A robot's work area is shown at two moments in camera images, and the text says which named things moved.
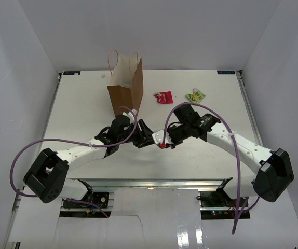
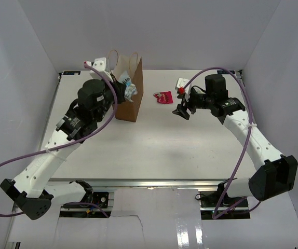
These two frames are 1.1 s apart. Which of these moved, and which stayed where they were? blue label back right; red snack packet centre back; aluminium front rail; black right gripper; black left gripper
Moved: black right gripper; black left gripper
Stayed: red snack packet centre back; aluminium front rail; blue label back right
